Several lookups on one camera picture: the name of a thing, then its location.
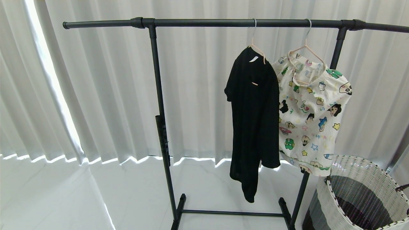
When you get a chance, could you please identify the cream printed garment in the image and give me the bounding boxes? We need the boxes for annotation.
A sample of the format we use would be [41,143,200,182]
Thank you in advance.
[271,52,353,177]

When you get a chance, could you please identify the black shorts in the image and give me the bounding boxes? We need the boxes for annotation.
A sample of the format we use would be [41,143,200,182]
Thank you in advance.
[224,46,282,203]

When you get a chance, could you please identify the white laundry basket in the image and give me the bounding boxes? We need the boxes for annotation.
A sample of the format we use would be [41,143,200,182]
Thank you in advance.
[302,155,409,230]

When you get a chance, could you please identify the pink clothes hanger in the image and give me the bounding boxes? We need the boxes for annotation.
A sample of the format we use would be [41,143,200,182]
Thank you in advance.
[287,19,327,87]
[248,18,267,86]

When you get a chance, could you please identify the black clothes rack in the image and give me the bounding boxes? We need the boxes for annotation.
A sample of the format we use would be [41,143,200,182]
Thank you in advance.
[63,17,409,230]

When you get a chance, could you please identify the white curtain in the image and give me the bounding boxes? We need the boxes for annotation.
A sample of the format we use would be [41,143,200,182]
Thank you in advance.
[0,0,409,170]

